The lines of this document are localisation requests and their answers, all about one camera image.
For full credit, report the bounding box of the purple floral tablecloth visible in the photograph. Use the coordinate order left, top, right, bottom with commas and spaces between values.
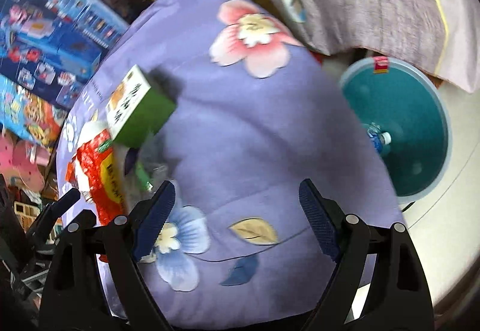
56, 0, 402, 330

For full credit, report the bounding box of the large red snack bag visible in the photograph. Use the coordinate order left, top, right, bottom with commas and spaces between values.
65, 128, 127, 264

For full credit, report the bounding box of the paw patrol snack bag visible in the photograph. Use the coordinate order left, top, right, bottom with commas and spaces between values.
1, 76, 68, 152

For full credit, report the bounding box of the clear plastic bag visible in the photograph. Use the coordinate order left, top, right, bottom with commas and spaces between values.
121, 133, 171, 204

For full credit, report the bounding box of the blue toy truck box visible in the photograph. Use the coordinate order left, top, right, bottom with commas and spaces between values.
1, 0, 128, 109

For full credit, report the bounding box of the teal trash bin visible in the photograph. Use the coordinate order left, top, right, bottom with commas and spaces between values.
339, 56, 452, 204

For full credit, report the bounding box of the pink butterfly toy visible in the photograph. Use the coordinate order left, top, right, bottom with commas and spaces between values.
1, 134, 50, 193

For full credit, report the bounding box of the green white pastry box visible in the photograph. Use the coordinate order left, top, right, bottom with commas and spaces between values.
106, 65, 176, 148

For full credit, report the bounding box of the blue label water bottle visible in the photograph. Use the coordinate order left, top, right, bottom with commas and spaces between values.
363, 123, 392, 156

